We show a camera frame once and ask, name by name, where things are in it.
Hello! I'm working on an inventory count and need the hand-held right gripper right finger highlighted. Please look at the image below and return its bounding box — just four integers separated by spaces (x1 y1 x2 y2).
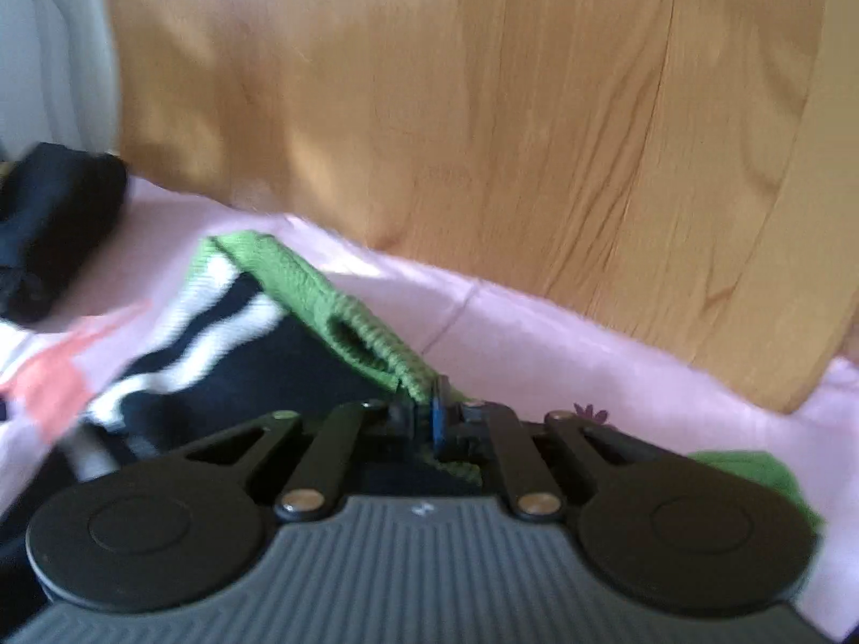
429 379 679 521

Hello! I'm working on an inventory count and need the pink printed bedsheet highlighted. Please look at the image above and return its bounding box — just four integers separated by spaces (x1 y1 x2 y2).
0 174 859 644

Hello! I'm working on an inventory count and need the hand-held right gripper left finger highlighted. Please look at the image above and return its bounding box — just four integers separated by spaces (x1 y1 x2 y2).
184 401 420 524

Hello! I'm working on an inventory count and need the dark folded garment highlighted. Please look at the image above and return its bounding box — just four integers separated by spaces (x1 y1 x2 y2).
0 142 128 323

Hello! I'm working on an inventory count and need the wooden headboard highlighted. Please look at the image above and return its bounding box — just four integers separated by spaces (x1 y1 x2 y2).
107 0 859 415

